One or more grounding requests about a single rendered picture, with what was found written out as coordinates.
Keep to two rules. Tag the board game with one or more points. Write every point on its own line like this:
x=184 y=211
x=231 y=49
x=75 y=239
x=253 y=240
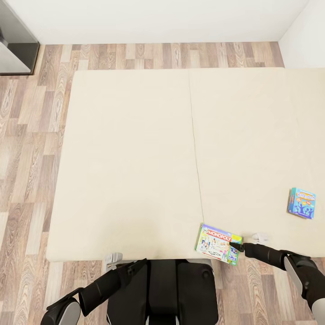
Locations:
x=214 y=242
x=302 y=203

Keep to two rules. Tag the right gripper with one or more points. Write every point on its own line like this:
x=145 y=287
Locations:
x=257 y=251

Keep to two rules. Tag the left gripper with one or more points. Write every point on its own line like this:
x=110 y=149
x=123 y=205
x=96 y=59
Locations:
x=118 y=278

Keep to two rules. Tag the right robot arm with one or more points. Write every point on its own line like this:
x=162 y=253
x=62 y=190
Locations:
x=309 y=281

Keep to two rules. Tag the bed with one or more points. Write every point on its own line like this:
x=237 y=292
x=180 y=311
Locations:
x=149 y=155

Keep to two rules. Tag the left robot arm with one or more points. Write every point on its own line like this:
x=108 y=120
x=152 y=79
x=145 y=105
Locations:
x=66 y=310

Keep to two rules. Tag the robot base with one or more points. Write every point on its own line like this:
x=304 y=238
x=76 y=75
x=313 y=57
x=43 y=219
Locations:
x=163 y=289

